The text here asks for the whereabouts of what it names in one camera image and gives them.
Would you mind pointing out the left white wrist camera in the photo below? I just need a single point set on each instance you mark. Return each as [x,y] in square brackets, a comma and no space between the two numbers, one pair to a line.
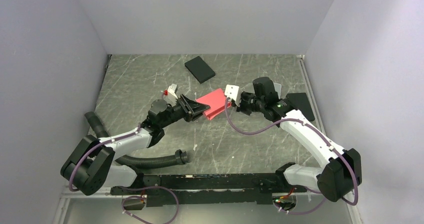
[169,95]

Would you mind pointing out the black flat box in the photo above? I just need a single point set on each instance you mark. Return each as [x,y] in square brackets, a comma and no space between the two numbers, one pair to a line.
[201,71]

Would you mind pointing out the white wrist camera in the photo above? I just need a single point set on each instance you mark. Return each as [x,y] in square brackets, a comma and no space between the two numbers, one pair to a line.
[234,93]
[169,95]

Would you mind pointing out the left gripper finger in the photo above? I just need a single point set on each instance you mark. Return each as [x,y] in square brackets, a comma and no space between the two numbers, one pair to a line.
[192,107]
[197,114]

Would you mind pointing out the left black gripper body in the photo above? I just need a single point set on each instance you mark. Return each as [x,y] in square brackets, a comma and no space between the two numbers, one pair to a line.
[181,111]

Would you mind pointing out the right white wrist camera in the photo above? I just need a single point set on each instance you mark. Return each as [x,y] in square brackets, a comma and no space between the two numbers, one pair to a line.
[234,93]

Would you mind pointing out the clear plastic case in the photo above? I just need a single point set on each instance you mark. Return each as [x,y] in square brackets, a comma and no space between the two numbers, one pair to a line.
[278,89]

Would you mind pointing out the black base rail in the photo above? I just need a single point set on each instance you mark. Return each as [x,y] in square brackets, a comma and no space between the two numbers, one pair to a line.
[259,188]

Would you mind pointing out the black ridged tray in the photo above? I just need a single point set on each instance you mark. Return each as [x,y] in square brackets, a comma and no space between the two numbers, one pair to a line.
[300,101]

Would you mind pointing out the aluminium frame rail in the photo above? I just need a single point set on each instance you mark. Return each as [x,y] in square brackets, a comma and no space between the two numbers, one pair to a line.
[284,203]

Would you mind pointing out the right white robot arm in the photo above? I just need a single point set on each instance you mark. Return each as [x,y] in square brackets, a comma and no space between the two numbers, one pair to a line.
[340,170]

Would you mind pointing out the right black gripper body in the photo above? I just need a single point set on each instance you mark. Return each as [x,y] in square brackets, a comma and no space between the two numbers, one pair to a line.
[249,104]

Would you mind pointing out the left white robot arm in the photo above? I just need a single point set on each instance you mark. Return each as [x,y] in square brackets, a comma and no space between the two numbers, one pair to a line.
[90,166]

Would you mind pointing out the red paper box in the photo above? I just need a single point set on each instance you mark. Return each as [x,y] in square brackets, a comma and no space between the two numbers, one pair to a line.
[215,100]

